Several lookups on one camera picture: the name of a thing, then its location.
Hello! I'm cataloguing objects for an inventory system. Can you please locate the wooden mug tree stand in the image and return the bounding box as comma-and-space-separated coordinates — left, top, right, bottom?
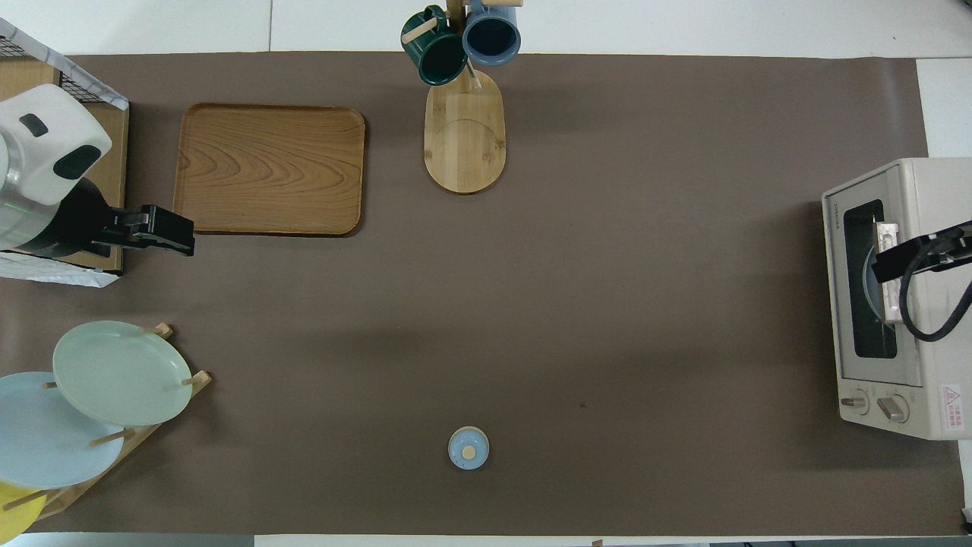
401, 0, 525, 195

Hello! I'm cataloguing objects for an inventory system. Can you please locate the brown table mat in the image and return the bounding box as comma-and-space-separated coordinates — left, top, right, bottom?
0, 52, 961, 536

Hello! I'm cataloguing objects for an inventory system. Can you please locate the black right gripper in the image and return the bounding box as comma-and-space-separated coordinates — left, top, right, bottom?
871, 220, 972, 284

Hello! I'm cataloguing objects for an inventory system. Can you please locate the pale green plate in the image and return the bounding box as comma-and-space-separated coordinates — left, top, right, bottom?
52, 320, 194, 428

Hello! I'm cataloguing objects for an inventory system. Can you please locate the wooden step shelf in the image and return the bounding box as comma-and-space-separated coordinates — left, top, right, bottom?
0, 59, 130, 273

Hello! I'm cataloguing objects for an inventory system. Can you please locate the cream toaster oven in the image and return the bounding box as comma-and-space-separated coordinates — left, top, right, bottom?
822, 157, 972, 441

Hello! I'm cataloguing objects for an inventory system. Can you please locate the wooden serving tray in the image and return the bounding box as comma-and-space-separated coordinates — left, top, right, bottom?
172, 103, 367, 237

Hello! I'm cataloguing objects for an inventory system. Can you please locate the dark green mug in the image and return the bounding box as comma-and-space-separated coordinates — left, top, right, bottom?
401, 6, 469, 87

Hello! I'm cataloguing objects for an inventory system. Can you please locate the light blue racked plate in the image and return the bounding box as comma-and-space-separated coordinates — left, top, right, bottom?
0, 371, 127, 491

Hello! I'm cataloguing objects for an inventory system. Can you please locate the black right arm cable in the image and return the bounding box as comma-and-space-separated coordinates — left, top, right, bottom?
896, 230, 972, 343

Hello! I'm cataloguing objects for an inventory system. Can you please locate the wooden plate rack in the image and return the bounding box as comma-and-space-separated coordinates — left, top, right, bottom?
0, 322, 213, 525

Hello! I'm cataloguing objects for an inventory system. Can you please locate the yellow plate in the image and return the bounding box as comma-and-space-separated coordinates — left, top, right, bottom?
0, 482, 45, 545

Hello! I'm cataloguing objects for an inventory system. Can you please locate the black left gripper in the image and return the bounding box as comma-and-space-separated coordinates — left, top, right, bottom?
23, 176, 196, 259

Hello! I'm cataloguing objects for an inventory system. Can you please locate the blue mug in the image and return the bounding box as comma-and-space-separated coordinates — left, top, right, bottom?
462, 0, 522, 67

